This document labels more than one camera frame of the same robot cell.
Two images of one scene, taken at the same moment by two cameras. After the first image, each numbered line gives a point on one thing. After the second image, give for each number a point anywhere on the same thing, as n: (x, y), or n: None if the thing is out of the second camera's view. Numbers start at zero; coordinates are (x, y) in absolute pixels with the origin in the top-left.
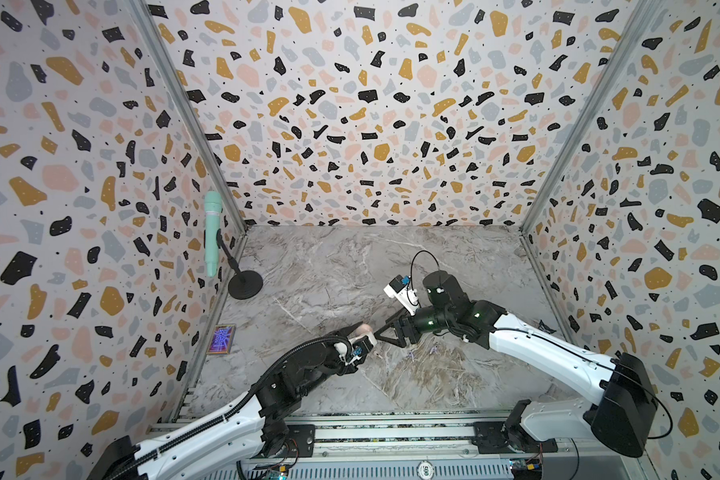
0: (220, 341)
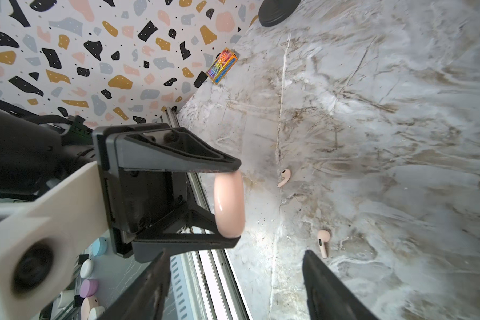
0: (221, 69)
